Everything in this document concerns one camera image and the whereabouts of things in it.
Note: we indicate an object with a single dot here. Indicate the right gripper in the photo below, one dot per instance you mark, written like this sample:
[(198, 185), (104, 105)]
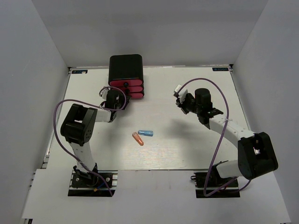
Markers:
[(188, 97)]

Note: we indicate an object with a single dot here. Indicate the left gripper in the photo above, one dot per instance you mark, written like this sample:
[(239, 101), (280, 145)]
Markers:
[(122, 97)]

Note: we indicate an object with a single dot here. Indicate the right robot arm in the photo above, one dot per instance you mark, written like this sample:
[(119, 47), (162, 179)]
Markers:
[(255, 153)]

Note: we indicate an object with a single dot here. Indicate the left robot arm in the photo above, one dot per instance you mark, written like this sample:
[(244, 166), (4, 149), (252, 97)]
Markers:
[(77, 128)]

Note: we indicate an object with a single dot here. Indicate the black drawer cabinet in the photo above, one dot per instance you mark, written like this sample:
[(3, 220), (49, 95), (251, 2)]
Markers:
[(125, 67)]

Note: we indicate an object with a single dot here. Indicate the orange correction tape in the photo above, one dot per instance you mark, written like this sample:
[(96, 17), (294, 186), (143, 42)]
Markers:
[(137, 138)]

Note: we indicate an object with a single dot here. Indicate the blue correction tape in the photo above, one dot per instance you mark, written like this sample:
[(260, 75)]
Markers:
[(145, 133)]

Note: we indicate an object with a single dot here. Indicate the left blue table sticker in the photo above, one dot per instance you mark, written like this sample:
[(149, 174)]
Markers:
[(79, 71)]

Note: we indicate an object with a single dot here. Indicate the blue table corner sticker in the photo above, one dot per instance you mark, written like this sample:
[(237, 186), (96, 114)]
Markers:
[(220, 69)]

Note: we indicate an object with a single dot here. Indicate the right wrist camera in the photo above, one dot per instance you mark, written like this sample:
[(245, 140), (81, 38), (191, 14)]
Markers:
[(180, 92)]

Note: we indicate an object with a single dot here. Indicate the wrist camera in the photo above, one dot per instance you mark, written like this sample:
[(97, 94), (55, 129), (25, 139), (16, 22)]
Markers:
[(180, 92), (103, 92)]

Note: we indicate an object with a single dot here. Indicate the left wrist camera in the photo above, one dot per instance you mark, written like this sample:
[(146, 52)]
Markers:
[(103, 92)]

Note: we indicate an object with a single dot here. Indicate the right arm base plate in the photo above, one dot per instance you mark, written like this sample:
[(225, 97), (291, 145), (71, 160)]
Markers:
[(230, 191)]

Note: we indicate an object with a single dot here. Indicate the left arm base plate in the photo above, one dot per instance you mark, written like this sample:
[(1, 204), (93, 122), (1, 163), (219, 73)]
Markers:
[(81, 187)]

